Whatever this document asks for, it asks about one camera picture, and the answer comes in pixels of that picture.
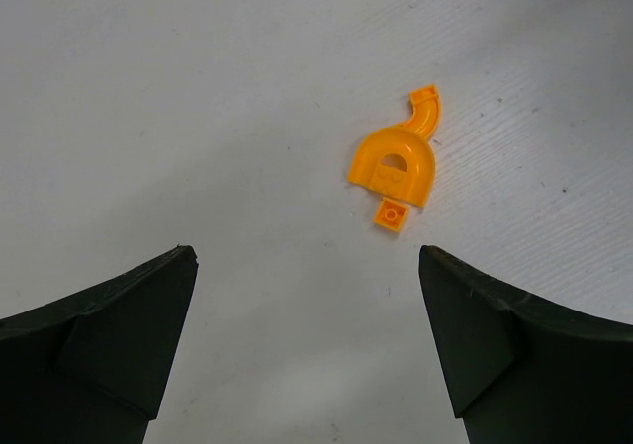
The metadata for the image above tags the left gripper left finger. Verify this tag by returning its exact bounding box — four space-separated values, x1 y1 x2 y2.
1 245 198 443

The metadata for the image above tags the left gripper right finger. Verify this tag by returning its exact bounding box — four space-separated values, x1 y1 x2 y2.
419 246 632 443

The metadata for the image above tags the orange half round brick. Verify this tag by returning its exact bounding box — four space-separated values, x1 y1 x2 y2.
347 127 435 208

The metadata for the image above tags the orange elbow brick in tray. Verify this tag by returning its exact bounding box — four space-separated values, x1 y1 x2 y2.
403 85 441 140

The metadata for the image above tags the small orange square brick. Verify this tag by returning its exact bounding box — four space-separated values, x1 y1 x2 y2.
374 197 409 233

